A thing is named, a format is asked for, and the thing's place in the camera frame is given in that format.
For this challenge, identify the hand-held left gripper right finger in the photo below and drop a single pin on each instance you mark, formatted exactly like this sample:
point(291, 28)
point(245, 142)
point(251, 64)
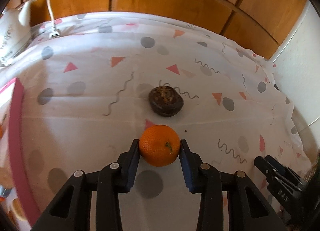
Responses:
point(186, 173)

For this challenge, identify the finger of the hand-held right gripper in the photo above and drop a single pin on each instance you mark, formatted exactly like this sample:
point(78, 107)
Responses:
point(262, 164)
point(277, 164)

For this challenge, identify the printed white tablecloth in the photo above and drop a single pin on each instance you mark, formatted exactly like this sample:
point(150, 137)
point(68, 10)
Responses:
point(87, 121)

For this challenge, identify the woven wicker seat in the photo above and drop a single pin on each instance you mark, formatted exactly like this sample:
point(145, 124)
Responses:
point(310, 174)

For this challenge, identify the white ceramic electric kettle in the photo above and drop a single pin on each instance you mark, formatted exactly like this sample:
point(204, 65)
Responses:
point(10, 38)

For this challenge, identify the pink shallow tray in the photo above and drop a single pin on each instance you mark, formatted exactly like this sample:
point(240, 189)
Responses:
point(18, 133)

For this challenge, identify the textured dark brown round cake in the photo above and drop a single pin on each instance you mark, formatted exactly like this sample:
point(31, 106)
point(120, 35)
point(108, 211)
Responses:
point(165, 101)

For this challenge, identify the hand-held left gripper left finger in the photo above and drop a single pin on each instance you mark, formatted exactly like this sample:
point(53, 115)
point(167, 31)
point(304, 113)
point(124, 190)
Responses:
point(133, 171)

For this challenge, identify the orange with short stem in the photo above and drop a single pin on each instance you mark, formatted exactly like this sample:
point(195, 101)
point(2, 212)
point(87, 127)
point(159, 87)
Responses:
point(157, 146)

